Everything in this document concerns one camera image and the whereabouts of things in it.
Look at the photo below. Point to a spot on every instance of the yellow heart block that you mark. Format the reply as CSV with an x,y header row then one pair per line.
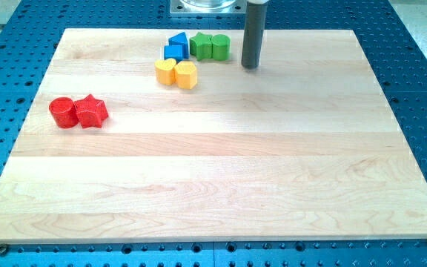
x,y
164,69

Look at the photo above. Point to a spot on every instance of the blue triangle block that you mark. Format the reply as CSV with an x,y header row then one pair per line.
x,y
181,39

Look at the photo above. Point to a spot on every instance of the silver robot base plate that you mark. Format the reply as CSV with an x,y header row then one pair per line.
x,y
189,7

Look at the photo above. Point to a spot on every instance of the red cylinder block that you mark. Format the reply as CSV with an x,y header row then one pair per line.
x,y
63,111

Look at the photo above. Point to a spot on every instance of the light wooden board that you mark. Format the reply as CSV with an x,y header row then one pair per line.
x,y
305,147

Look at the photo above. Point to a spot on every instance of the green cylinder block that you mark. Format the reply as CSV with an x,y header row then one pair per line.
x,y
220,47

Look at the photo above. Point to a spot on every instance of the green star block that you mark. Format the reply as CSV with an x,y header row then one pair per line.
x,y
201,46

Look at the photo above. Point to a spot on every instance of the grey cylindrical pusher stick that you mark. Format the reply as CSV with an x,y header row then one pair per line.
x,y
255,16

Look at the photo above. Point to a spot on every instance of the blue cube block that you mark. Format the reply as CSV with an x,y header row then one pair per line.
x,y
173,52

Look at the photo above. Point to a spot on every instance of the red star block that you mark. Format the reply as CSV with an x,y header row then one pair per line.
x,y
91,112

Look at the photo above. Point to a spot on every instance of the blue perforated metal plate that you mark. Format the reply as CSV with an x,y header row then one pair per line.
x,y
30,37

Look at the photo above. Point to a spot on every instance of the yellow pentagon block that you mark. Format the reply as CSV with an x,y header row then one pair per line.
x,y
186,74

